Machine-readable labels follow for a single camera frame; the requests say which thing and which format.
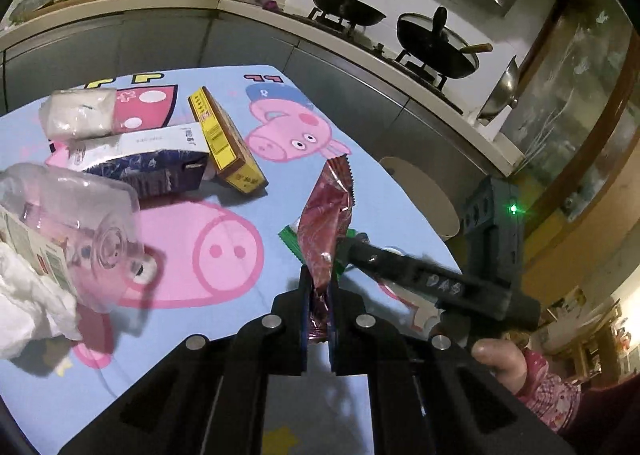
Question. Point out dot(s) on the white tissue pack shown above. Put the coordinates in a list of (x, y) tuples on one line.
[(73, 115)]

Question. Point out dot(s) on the white tissue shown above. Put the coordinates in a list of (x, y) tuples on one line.
[(33, 306)]

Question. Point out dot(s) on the gas stove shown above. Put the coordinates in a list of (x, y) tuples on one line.
[(354, 37)]

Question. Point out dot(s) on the yellow brown spice box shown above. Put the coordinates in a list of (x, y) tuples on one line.
[(233, 161)]

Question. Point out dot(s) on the clear plastic bottle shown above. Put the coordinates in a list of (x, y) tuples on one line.
[(88, 224)]

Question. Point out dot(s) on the steel wok lid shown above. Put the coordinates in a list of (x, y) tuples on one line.
[(504, 93)]

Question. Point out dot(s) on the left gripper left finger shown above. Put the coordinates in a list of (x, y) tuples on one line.
[(207, 396)]

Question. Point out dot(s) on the black frying pan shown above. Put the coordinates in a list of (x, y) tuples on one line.
[(355, 12)]

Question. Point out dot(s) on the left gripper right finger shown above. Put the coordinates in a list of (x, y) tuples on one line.
[(429, 396)]

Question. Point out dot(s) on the black wok with lid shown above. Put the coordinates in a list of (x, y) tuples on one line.
[(433, 45)]

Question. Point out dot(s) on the red foil wrapper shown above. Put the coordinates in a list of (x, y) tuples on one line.
[(324, 220)]

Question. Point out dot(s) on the person right hand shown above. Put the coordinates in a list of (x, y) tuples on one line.
[(504, 359)]

